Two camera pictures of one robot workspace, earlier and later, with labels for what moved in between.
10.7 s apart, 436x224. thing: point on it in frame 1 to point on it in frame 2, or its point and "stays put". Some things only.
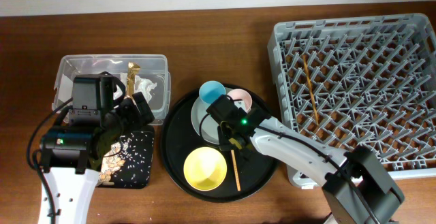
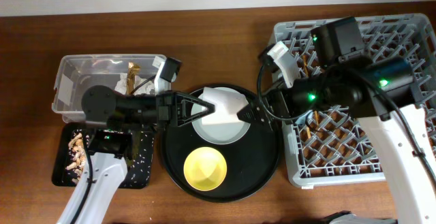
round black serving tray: (246, 173) stays put
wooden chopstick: (236, 169) to (317, 121)
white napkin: (141, 86) stays put
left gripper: (135, 121) to (169, 109)
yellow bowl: (205, 169) stays put
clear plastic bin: (144, 73) stays put
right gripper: (223, 141) to (280, 95)
